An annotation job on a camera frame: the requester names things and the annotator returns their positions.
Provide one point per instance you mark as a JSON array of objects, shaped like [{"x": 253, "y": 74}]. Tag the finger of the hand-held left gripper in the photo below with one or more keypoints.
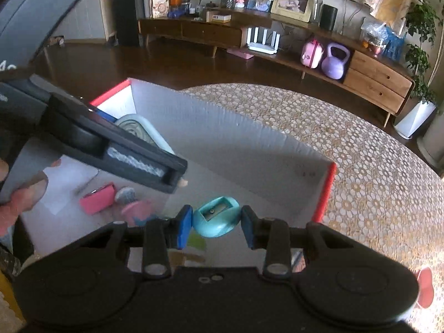
[{"x": 138, "y": 140}]

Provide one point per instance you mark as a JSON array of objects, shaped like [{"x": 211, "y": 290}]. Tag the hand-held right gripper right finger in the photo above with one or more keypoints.
[{"x": 249, "y": 229}]

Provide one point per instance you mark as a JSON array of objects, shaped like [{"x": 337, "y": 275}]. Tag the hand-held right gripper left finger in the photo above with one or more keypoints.
[{"x": 184, "y": 229}]

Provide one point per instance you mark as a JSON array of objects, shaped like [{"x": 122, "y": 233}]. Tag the teal pencil sharpener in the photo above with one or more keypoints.
[{"x": 216, "y": 220}]

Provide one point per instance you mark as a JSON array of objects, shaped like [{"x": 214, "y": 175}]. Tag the red cardboard box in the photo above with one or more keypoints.
[{"x": 242, "y": 152}]

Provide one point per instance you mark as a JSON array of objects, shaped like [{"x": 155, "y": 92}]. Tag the pink heart-shaped bowl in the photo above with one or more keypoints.
[{"x": 425, "y": 288}]

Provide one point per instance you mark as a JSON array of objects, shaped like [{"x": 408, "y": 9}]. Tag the person's left hand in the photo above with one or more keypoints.
[{"x": 20, "y": 201}]

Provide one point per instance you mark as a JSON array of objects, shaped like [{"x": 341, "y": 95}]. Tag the pink and blue toy figure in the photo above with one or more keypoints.
[{"x": 137, "y": 210}]

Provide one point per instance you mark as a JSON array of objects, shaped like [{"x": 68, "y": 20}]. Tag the pink hair clip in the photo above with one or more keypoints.
[{"x": 97, "y": 199}]

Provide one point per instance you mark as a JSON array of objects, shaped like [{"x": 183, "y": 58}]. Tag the black water dispenser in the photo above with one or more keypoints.
[{"x": 126, "y": 10}]

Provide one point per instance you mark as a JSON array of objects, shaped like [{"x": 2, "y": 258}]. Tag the printed snack bag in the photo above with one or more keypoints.
[{"x": 159, "y": 3}]

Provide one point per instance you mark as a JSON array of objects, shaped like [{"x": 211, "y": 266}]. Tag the pink flat tray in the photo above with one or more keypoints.
[{"x": 240, "y": 54}]

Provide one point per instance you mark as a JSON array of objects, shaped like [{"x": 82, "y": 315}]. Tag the floral lace tablecloth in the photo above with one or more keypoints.
[{"x": 374, "y": 180}]

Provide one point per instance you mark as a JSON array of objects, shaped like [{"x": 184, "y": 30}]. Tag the small white carton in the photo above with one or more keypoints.
[{"x": 222, "y": 18}]

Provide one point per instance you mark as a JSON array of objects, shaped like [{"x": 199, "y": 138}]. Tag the white router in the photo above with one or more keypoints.
[{"x": 263, "y": 43}]

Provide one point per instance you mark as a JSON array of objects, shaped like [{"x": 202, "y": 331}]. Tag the pink toy case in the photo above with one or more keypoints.
[{"x": 311, "y": 54}]

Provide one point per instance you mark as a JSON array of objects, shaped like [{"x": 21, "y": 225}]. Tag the purple kettlebell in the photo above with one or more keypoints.
[{"x": 335, "y": 64}]

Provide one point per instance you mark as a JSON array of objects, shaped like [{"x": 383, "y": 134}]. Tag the wooden media cabinet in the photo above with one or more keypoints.
[{"x": 374, "y": 76}]

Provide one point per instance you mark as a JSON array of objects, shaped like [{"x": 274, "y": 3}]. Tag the white standing air conditioner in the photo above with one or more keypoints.
[{"x": 432, "y": 152}]

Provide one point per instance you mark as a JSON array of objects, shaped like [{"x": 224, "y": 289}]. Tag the black cylindrical speaker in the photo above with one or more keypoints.
[{"x": 328, "y": 17}]

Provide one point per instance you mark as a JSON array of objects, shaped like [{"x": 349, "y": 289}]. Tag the clear plastic bag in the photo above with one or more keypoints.
[{"x": 373, "y": 29}]

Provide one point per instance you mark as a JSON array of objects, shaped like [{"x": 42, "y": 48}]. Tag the blue plastic bag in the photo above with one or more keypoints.
[{"x": 393, "y": 43}]

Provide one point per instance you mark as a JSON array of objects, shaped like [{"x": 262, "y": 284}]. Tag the green leafy houseplant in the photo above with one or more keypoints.
[{"x": 421, "y": 41}]

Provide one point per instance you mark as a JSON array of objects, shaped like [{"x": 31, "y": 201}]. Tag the cream photo frame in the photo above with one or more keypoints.
[{"x": 291, "y": 10}]

